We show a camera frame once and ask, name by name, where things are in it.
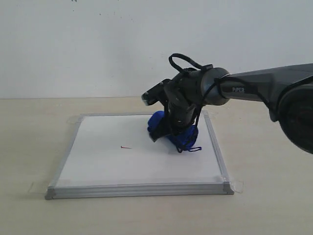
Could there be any black camera cable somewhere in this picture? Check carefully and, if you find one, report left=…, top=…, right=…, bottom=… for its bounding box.
left=166, top=52, right=277, bottom=153

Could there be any blue cloth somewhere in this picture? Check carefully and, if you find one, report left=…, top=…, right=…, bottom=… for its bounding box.
left=147, top=111, right=202, bottom=153

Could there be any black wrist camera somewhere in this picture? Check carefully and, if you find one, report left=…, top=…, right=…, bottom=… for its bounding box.
left=141, top=79, right=171, bottom=106

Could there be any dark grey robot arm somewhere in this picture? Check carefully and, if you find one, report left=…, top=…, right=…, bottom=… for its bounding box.
left=141, top=64, right=313, bottom=153

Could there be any white board with aluminium frame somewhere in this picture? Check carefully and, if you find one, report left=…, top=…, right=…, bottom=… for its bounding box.
left=45, top=111, right=234, bottom=200

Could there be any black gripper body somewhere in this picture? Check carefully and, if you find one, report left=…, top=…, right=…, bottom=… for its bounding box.
left=164, top=69, right=206, bottom=133

